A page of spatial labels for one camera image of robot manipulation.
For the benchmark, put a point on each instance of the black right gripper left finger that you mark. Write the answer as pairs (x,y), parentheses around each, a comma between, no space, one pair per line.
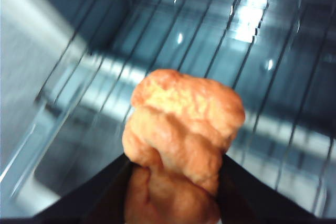
(99,200)

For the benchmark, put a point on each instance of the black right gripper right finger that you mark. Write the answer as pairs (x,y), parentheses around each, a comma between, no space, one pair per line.
(257,205)

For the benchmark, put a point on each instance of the golden brown bread loaf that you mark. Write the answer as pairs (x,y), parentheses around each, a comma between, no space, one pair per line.
(181,129)

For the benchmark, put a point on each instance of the white glass oven door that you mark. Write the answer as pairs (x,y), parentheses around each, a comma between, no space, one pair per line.
(52,182)

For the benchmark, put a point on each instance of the white Toshiba toaster oven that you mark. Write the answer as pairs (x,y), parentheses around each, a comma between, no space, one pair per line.
(31,37)

